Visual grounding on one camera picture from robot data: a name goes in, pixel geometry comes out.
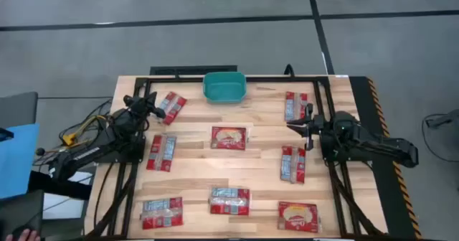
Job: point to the white paper sheet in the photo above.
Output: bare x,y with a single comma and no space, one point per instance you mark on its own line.
61,207

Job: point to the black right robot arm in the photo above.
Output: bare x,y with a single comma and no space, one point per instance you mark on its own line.
376,144

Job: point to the black metal table frame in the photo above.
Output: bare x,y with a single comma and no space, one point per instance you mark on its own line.
269,79

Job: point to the teal plastic basket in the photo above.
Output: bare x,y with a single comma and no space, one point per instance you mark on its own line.
224,90

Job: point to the person's hand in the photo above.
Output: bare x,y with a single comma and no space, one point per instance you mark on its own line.
25,236

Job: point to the red popcorn bag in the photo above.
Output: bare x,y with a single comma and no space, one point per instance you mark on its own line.
298,217
173,107
228,138
161,153
162,213
229,201
293,164
295,106

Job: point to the yellow connector plug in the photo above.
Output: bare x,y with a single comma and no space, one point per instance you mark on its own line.
68,139

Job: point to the grey stand foot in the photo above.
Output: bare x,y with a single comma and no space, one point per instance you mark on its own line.
448,118

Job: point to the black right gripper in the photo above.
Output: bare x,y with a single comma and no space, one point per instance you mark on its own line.
317,126

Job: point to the small black bracket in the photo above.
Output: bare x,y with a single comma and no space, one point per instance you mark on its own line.
5,134

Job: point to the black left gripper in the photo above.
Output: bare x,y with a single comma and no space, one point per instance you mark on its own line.
141,106

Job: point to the blue board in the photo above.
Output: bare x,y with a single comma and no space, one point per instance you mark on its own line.
18,162

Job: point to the black panel with hazard stripes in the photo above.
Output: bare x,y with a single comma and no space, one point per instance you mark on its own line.
380,183

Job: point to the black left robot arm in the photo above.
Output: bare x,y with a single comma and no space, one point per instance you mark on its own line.
107,133

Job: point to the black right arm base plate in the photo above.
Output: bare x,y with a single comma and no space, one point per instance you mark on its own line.
330,155

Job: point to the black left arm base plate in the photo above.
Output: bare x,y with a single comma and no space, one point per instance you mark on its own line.
136,153

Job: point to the black round knob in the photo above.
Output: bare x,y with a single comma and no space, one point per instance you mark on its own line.
40,151

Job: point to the black bar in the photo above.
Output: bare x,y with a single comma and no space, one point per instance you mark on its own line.
61,189

